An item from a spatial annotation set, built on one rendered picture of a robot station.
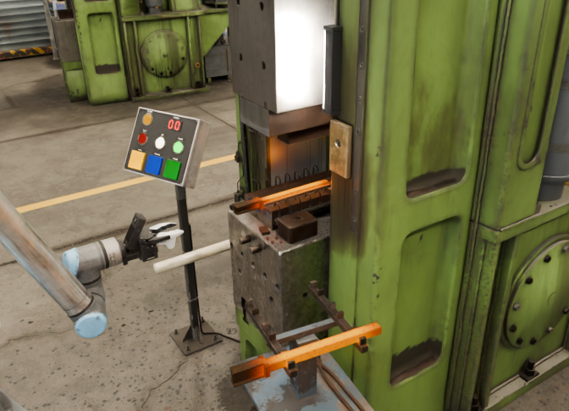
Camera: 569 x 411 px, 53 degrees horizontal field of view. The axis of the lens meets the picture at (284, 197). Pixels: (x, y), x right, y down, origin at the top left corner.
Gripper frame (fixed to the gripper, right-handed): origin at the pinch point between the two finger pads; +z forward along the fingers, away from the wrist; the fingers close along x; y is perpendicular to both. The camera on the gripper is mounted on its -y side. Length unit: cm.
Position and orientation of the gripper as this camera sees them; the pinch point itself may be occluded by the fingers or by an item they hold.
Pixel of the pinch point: (176, 226)
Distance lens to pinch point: 195.8
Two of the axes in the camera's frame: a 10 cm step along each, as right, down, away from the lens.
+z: 8.4, -2.5, 4.8
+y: 0.2, 9.0, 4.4
